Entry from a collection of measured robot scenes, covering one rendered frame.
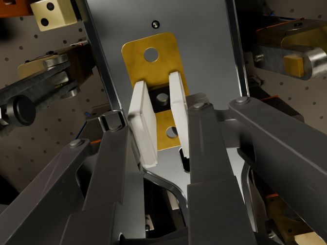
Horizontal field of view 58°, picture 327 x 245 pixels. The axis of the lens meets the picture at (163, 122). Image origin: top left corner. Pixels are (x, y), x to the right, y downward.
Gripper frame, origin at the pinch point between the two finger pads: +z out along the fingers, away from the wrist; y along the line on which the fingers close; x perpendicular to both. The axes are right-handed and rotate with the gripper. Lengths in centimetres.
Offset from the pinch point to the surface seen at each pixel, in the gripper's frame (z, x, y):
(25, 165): 59, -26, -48
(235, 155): 29.2, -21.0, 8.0
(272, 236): 28, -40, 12
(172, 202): 30.5, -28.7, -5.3
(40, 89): 17.4, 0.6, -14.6
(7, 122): 8.3, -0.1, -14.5
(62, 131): 59, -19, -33
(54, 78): 21.8, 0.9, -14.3
